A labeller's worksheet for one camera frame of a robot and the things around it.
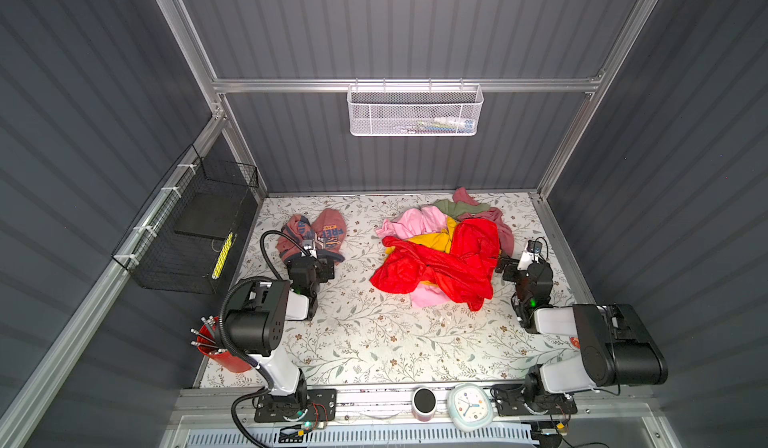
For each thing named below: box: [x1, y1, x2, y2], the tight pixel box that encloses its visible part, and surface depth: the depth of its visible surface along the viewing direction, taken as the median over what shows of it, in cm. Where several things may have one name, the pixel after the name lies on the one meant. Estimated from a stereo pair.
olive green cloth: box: [433, 199, 491, 219], surface depth 117 cm
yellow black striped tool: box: [212, 232, 234, 280], surface depth 70 cm
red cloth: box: [370, 218, 500, 312], surface depth 93 cm
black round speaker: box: [411, 385, 437, 422], surface depth 71 cm
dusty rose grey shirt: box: [276, 208, 347, 265], surface depth 101 cm
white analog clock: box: [448, 383, 494, 432], surface depth 72 cm
